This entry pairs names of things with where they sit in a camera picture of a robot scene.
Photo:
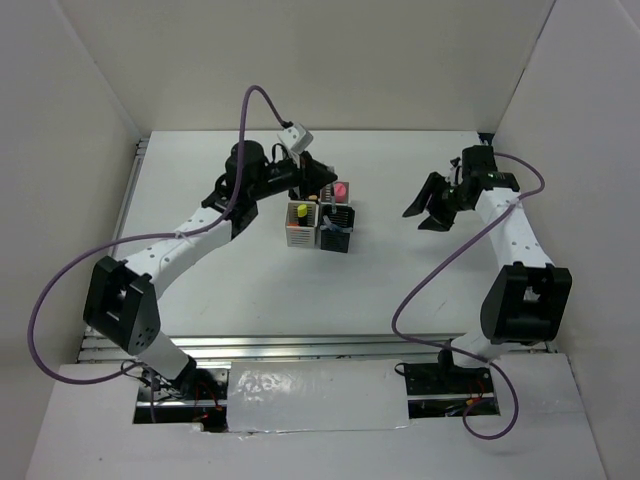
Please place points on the black front-right container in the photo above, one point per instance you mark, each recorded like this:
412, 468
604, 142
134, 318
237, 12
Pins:
336, 242

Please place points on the green pen refill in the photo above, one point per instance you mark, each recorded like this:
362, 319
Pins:
332, 196

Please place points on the black back-left container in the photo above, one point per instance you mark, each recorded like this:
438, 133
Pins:
298, 194

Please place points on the yellow black highlighter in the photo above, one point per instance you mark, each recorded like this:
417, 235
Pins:
302, 212

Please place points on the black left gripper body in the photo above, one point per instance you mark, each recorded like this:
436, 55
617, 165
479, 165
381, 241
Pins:
284, 175

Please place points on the white front-left container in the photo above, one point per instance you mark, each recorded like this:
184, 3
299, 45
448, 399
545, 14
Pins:
303, 237

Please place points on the aluminium left rail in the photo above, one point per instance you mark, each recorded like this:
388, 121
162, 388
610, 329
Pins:
127, 200

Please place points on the grey back-right container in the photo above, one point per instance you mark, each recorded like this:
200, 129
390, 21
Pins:
324, 197

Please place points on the red pen refill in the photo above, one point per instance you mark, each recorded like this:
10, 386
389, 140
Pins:
327, 224

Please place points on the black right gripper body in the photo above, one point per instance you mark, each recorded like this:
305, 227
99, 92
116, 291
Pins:
449, 198

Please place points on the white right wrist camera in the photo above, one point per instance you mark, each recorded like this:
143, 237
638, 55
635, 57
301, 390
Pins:
455, 172

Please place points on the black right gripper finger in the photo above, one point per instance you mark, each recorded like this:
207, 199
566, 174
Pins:
438, 221
433, 186

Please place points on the white foil cover board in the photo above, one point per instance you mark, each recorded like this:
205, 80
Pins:
316, 396

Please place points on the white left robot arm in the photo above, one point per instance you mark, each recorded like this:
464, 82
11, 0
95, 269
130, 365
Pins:
222, 216

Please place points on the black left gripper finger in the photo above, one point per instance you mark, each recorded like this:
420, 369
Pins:
314, 184
315, 170

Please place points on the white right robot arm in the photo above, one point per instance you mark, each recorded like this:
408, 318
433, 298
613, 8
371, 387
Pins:
526, 302

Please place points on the blue pen refill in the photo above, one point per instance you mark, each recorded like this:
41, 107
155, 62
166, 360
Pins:
338, 229

